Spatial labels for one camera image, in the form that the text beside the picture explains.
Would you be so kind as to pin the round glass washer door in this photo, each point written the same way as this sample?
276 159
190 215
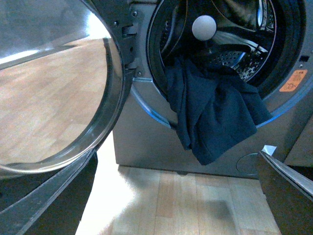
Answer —
64 78

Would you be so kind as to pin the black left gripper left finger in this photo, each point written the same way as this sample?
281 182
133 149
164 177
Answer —
18 217

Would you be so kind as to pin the dark navy garment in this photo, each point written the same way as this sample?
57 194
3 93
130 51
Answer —
215 108

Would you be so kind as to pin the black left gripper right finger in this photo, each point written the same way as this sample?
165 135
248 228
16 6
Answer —
289 194

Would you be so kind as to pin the grey adjacent cabinet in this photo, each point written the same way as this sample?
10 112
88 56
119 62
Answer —
301 153

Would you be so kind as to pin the orange warning sticker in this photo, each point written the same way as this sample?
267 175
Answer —
294 81

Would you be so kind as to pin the white paper tag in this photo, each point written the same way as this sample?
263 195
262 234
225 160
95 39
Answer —
269 149

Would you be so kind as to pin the grey front-load washing machine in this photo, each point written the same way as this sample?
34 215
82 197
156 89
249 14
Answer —
264 41

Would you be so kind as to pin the grey dryer ball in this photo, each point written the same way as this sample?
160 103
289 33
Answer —
204 28

